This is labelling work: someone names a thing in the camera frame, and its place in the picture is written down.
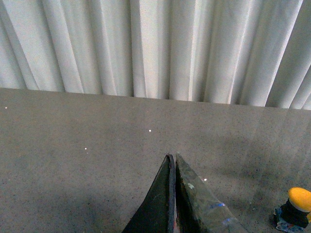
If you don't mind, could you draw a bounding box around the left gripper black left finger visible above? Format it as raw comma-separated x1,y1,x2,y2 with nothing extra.
123,154,175,233

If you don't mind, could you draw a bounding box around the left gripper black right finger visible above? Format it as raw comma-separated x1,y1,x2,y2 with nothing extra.
175,154,248,233

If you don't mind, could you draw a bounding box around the white pleated curtain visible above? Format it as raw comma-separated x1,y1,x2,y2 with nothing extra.
0,0,311,110

